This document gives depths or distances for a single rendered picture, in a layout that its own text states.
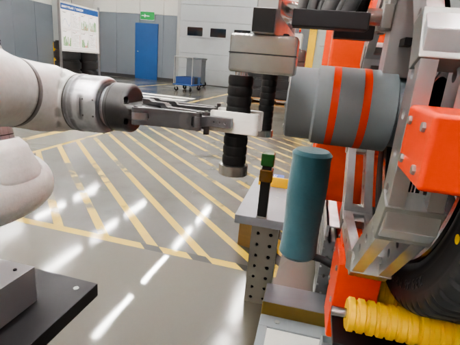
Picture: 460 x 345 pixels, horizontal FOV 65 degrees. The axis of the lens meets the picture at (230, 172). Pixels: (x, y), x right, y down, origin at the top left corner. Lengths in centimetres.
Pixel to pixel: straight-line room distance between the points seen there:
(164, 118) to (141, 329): 101
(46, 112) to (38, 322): 56
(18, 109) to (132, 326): 101
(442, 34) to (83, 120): 47
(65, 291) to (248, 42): 82
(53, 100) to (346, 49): 80
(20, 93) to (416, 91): 48
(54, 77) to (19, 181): 46
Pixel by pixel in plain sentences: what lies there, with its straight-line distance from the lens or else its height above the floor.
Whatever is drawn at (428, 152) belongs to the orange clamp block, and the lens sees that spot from 36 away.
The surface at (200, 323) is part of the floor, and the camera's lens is 143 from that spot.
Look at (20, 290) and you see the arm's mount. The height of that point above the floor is 36.
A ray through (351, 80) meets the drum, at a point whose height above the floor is 90.
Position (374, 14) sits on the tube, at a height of 100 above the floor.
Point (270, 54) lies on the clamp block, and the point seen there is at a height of 93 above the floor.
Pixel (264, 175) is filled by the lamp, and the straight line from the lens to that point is 111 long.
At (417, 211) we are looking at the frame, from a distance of 47.
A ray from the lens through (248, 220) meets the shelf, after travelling 117.
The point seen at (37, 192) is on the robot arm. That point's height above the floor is 55.
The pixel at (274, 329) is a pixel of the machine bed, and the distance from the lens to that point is 132.
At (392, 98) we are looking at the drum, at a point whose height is 88.
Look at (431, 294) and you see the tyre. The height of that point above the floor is 65.
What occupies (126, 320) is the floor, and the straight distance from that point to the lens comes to 146.
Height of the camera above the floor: 91
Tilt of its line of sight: 17 degrees down
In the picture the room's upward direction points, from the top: 5 degrees clockwise
